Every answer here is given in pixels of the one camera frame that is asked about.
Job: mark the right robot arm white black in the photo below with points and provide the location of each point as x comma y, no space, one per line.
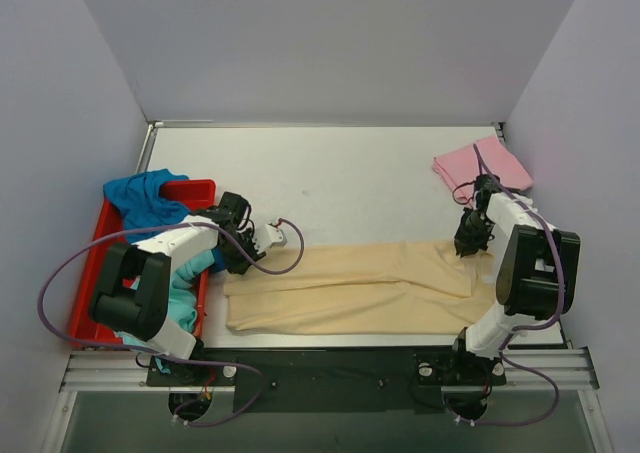
535,269

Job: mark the red plastic bin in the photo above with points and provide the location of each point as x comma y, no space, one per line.
95,273

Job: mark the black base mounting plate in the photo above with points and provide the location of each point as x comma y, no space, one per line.
335,380

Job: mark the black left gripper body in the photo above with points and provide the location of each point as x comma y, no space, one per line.
240,255

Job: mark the teal t-shirt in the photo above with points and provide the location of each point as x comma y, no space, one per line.
182,298

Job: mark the folded pink t-shirt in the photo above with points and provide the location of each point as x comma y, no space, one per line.
459,169

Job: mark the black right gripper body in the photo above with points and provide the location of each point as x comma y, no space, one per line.
470,239

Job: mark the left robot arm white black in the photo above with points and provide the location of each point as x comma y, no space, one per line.
132,291

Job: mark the cream yellow t-shirt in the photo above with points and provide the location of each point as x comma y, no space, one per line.
385,288

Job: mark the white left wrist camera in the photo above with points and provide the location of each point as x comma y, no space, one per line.
267,236

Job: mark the blue t-shirt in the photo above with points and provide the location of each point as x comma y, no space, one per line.
155,208

